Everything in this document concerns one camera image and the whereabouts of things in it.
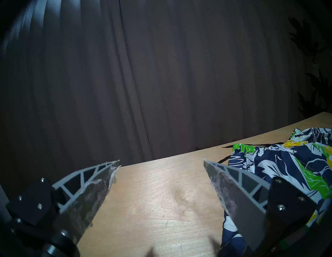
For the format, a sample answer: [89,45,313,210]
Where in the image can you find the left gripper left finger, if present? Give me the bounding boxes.
[5,160,121,245]

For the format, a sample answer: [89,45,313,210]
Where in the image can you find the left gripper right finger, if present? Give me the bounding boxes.
[204,159,319,253]

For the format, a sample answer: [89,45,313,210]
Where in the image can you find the floral print shorts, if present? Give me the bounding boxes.
[217,127,332,257]

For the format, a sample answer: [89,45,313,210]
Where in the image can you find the tall dark leafy plant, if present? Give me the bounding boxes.
[287,16,332,119]

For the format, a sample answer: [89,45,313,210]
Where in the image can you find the grey pleated curtain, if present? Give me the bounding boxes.
[0,0,332,200]

